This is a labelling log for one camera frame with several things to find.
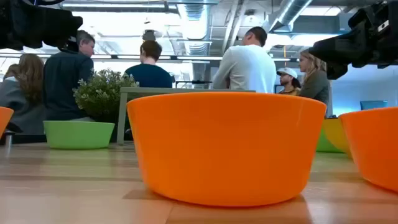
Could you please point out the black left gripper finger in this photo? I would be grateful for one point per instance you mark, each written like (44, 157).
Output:
(56, 26)
(70, 45)

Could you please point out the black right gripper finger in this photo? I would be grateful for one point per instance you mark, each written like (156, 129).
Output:
(335, 51)
(337, 71)

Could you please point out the yellow bowl with patterned inside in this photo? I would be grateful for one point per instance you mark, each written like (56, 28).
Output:
(337, 133)

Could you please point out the green plastic mini bowl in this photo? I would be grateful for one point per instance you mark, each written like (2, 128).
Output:
(77, 135)
(323, 144)

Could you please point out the orange plastic mini bowl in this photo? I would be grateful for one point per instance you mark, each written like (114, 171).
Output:
(4, 119)
(224, 149)
(376, 146)

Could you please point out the computer monitor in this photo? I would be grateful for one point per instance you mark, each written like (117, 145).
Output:
(373, 105)

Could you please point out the white cap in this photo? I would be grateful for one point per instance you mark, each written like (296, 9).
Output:
(287, 72)

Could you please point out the small potted green plant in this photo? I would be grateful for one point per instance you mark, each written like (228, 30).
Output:
(99, 93)

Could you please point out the black ceiling device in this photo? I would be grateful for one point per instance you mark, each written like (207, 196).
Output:
(149, 35)

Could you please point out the grey-green perforated metal shelf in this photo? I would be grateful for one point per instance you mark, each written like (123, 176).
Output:
(122, 118)

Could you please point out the slanted silver ventilation duct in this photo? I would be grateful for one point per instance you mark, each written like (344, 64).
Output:
(289, 15)

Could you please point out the silver metal post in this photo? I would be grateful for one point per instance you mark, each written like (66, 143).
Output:
(7, 140)

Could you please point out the round silver ventilation duct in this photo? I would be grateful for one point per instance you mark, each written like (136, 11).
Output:
(194, 25)

